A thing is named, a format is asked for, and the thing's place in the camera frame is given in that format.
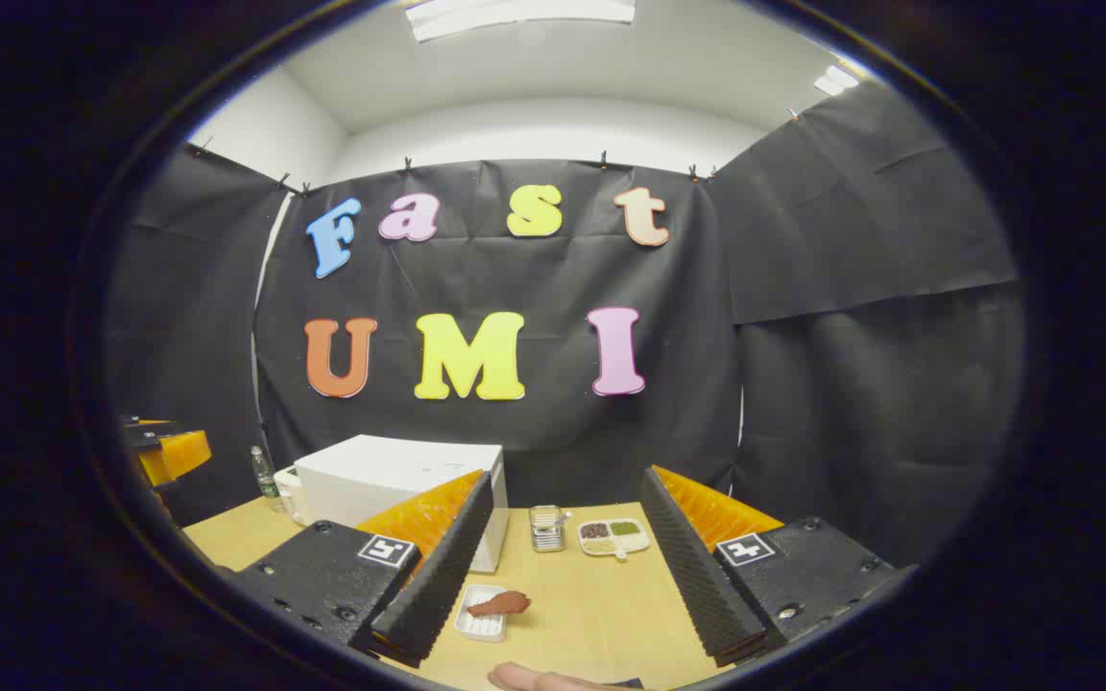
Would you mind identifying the brown meat piece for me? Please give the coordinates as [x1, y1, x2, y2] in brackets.
[467, 590, 532, 618]

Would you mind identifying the white microwave oven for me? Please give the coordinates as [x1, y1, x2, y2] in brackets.
[294, 434, 511, 575]

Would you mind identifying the clear plastic water bottle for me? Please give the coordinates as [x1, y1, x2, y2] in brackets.
[251, 445, 285, 514]

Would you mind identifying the small metal container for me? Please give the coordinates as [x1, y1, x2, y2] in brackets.
[528, 505, 568, 554]

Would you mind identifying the white toaster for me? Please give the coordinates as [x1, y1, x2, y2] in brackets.
[273, 465, 309, 526]

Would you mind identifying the white rectangular tray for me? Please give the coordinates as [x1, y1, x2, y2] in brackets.
[454, 584, 511, 642]

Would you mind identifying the white divided seed dish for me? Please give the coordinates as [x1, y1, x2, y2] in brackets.
[578, 518, 652, 560]

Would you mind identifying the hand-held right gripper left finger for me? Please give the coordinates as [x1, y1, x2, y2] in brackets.
[227, 470, 496, 670]

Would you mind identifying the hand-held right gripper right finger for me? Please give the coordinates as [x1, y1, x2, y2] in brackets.
[639, 465, 919, 668]

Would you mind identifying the large ceiling light panel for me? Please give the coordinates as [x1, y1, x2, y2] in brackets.
[406, 0, 637, 42]

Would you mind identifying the small ceiling light panel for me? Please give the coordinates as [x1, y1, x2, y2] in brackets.
[812, 64, 861, 97]

